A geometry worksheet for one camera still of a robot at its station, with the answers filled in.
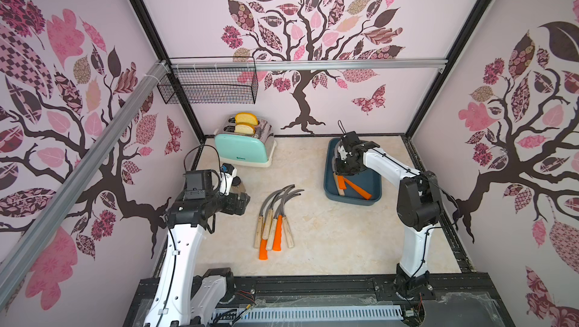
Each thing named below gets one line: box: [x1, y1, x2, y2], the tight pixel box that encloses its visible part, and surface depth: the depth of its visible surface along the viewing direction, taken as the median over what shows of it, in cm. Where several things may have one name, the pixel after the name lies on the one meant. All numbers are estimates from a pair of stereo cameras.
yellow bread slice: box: [234, 112, 258, 130], surface depth 102 cm
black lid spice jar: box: [230, 176, 246, 194], surface depth 94 cm
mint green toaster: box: [214, 116, 277, 168], surface depth 102 cm
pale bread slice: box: [234, 123, 255, 135], surface depth 100 cm
